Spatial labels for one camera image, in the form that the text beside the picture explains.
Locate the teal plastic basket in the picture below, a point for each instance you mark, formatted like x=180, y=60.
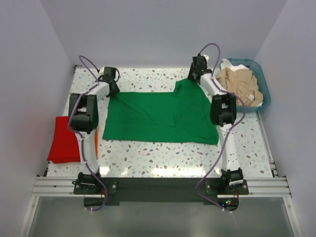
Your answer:
x=245, y=78

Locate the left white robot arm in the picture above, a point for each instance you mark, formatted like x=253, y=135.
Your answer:
x=83, y=117

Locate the white crumpled shirt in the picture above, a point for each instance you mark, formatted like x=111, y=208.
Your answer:
x=232, y=64

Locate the green polo shirt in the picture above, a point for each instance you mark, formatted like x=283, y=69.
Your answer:
x=180, y=116

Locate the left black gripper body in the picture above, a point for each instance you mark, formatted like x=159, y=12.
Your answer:
x=116, y=90

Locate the orange folded t shirt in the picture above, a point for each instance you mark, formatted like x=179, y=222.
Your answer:
x=96, y=143

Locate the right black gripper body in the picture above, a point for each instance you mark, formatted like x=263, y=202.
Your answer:
x=190, y=73

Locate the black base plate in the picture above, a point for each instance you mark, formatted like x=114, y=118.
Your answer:
x=113, y=191

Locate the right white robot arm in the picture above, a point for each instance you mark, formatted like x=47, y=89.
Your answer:
x=223, y=114

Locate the red folded t shirt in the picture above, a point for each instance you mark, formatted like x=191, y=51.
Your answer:
x=64, y=148

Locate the beige crumpled shirt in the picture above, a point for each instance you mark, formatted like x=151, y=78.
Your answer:
x=239, y=84

